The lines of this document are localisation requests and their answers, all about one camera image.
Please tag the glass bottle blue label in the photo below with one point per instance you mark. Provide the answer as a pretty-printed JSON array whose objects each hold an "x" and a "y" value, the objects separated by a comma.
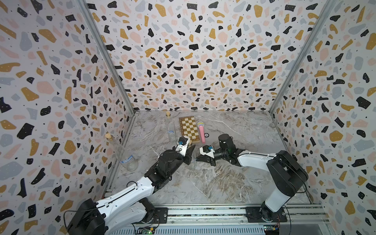
[
  {"x": 171, "y": 131},
  {"x": 125, "y": 158}
]

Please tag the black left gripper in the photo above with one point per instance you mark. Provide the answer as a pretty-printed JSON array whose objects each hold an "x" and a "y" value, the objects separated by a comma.
[{"x": 188, "y": 155}]

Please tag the metal corner post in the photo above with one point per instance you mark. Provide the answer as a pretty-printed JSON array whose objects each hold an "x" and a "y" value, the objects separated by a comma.
[
  {"x": 82, "y": 5},
  {"x": 324, "y": 14}
]

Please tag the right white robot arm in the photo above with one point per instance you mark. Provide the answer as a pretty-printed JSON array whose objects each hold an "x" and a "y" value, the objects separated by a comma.
[{"x": 286, "y": 172}]

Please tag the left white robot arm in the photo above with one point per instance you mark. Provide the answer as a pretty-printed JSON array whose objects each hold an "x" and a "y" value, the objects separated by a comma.
[{"x": 130, "y": 205}]

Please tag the wooden chessboard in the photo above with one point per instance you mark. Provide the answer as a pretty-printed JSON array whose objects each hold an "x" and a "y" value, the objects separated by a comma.
[{"x": 189, "y": 128}]

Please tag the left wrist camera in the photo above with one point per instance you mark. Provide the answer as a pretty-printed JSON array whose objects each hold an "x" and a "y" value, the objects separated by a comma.
[{"x": 182, "y": 145}]

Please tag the glass bottle blue label left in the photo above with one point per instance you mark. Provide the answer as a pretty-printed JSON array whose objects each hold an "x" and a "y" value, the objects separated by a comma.
[{"x": 125, "y": 158}]

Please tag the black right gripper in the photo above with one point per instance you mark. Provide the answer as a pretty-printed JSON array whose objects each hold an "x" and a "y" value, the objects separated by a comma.
[{"x": 203, "y": 158}]

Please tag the left metal corner post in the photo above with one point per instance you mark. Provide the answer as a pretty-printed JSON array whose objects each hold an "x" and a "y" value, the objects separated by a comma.
[{"x": 82, "y": 5}]

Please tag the right metal corner post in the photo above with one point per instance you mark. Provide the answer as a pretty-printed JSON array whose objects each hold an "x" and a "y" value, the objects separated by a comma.
[{"x": 324, "y": 14}]

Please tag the pink toy microphone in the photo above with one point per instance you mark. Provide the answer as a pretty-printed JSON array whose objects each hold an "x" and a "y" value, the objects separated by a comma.
[{"x": 200, "y": 126}]

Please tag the glass bottle blue label back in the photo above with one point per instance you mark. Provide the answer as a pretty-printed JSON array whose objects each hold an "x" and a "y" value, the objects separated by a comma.
[{"x": 171, "y": 131}]

